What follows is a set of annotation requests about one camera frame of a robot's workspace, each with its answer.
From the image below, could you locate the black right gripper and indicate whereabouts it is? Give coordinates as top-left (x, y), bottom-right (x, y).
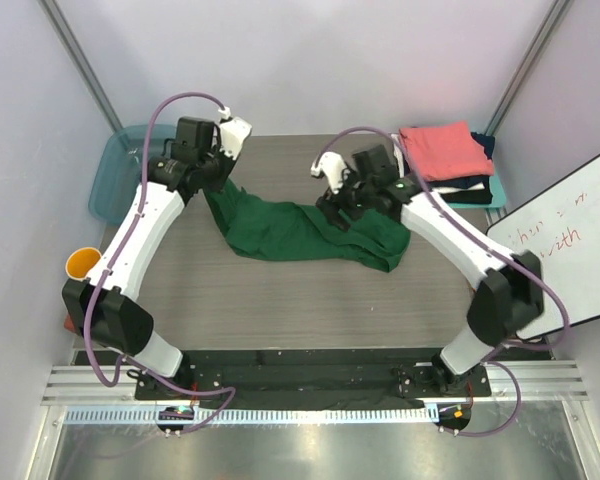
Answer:
top-left (317, 161), bottom-right (376, 232)

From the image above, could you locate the green t shirt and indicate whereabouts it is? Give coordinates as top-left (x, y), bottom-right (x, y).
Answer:
top-left (204, 182), bottom-right (411, 273)

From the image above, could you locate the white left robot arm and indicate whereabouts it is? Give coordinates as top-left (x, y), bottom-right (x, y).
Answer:
top-left (62, 117), bottom-right (252, 399)

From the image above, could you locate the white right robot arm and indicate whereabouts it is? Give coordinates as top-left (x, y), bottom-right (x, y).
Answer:
top-left (311, 144), bottom-right (544, 395)

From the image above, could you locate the teal translucent plastic bin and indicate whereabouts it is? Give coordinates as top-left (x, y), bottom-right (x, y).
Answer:
top-left (88, 125), bottom-right (147, 225)

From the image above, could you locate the folded white t shirt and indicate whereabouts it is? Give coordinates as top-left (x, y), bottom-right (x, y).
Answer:
top-left (393, 145), bottom-right (490, 194)

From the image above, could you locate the folded coral t shirt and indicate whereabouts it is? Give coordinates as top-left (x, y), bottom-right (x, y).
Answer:
top-left (399, 121), bottom-right (485, 179)

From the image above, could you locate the white floral mug orange inside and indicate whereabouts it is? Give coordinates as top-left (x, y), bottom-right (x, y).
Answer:
top-left (65, 247), bottom-right (101, 280)

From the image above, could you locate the teal plastic tray lid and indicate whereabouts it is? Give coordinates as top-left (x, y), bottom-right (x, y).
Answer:
top-left (442, 173), bottom-right (507, 209)

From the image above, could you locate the folded navy t shirt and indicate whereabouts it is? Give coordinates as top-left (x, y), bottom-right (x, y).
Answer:
top-left (430, 132), bottom-right (496, 190)

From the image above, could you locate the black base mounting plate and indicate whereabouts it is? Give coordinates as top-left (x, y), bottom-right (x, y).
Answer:
top-left (72, 346), bottom-right (553, 412)

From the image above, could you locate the red brown block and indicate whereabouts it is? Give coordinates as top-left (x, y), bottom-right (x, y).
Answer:
top-left (63, 315), bottom-right (81, 336)

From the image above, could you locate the white whiteboard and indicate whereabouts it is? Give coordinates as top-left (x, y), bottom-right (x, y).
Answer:
top-left (487, 155), bottom-right (600, 325)

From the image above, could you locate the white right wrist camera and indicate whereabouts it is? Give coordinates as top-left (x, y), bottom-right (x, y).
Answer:
top-left (310, 151), bottom-right (352, 194)

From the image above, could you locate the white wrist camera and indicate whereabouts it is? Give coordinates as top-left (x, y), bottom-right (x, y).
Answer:
top-left (310, 151), bottom-right (352, 194)
top-left (218, 106), bottom-right (252, 161)

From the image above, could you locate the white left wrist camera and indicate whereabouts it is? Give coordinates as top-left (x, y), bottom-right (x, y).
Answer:
top-left (218, 106), bottom-right (252, 161)

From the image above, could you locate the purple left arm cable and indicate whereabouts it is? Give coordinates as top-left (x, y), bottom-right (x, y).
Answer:
top-left (82, 91), bottom-right (237, 434)

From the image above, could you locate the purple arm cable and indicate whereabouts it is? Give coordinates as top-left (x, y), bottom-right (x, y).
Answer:
top-left (315, 125), bottom-right (573, 438)
top-left (82, 91), bottom-right (237, 434)

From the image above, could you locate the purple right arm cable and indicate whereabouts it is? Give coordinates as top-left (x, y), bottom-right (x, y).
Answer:
top-left (315, 125), bottom-right (573, 438)

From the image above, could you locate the white slotted cable duct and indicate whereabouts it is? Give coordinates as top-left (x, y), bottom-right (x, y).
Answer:
top-left (64, 404), bottom-right (439, 426)

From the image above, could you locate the left aluminium corner post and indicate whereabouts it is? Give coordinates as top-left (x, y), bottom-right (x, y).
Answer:
top-left (37, 0), bottom-right (123, 132)

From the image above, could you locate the aluminium corner post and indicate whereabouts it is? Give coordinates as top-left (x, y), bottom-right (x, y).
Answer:
top-left (484, 0), bottom-right (573, 136)
top-left (37, 0), bottom-right (123, 132)

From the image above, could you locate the aluminium extrusion rail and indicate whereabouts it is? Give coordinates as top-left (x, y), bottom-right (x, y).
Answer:
top-left (42, 361), bottom-right (588, 411)

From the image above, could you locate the right aluminium corner post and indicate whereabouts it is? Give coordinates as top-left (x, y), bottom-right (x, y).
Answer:
top-left (484, 0), bottom-right (573, 136)

